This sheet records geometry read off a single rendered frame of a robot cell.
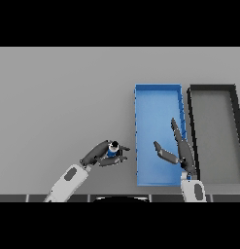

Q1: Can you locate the blue pipe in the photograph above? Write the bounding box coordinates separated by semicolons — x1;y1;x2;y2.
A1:
107;140;121;159

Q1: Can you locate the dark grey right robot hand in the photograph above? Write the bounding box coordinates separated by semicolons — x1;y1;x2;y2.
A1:
153;117;198;176

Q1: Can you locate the dark grey bin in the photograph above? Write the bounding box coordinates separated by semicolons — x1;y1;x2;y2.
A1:
187;84;240;186

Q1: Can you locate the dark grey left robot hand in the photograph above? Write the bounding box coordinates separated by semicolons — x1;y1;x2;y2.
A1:
79;139;131;168

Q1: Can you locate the blue bin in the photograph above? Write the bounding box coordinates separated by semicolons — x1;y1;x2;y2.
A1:
134;84;189;188

